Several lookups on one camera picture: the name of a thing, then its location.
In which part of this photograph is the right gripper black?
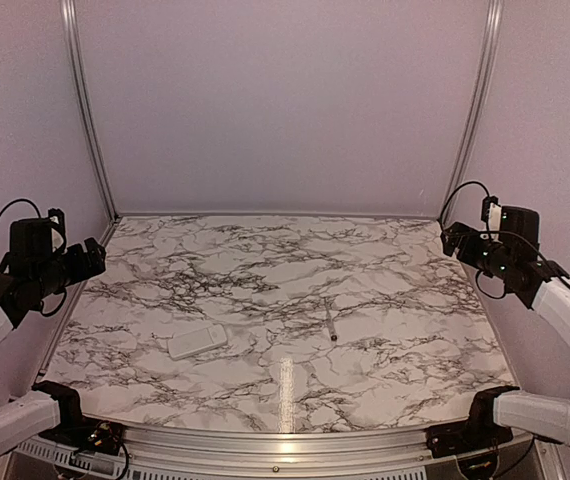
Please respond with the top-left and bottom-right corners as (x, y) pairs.
(441, 221), (514, 279)

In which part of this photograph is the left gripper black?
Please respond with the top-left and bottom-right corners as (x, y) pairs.
(31, 236), (105, 298)

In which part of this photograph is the white remote control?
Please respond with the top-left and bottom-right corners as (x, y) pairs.
(167, 325), (228, 360)

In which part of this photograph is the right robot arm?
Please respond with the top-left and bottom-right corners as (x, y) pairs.
(441, 214), (570, 448)

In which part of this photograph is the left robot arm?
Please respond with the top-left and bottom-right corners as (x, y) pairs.
(0, 238), (106, 457)

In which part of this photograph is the right camera cable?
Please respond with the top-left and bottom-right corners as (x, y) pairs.
(438, 180), (492, 221)

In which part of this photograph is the camera cable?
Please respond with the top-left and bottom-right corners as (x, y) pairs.
(438, 180), (492, 221)
(0, 198), (44, 266)

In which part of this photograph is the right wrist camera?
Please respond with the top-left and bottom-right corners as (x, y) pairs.
(481, 196), (540, 246)

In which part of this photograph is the left camera cable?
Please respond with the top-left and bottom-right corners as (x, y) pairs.
(0, 198), (44, 266)

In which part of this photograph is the right aluminium frame post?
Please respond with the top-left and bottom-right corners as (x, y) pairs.
(439, 0), (504, 222)

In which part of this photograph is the aluminium frame post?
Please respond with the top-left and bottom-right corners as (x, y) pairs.
(439, 0), (504, 222)
(60, 0), (119, 223)

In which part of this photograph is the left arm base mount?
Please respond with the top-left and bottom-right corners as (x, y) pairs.
(38, 401), (125, 456)

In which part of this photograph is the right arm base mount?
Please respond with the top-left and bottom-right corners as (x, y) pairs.
(426, 417), (514, 458)

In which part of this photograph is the left aluminium frame post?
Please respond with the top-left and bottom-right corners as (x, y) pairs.
(60, 0), (119, 223)

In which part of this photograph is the front aluminium rail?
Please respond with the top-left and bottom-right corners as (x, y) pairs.
(0, 424), (566, 480)

